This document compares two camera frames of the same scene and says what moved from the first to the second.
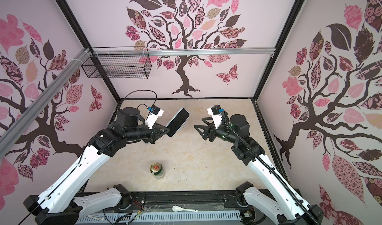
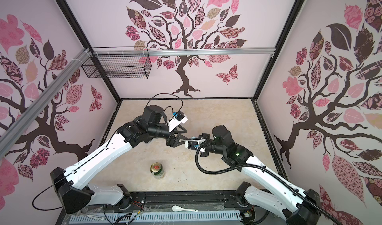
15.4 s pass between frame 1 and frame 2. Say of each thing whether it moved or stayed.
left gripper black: moved
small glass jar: stayed
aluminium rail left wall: stayed
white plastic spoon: stayed
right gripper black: moved
